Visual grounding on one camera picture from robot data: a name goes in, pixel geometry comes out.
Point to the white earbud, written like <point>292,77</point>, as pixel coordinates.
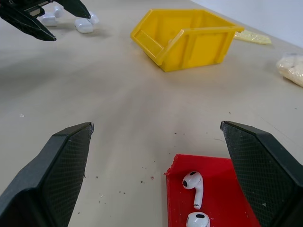
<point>197,220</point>
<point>192,180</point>

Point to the clear bag of pale grains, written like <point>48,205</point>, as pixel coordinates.
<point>292,68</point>

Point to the yellow plastic bin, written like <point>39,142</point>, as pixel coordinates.
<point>201,45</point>

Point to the flat yellow plastic bag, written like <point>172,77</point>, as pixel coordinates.
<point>254,37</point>

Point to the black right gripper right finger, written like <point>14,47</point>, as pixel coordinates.
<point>262,170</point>

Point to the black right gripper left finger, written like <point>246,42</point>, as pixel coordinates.
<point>42,186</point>

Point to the red plastic tray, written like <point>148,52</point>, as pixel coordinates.
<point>222,189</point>

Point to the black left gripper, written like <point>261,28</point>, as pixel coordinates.
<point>35,8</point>

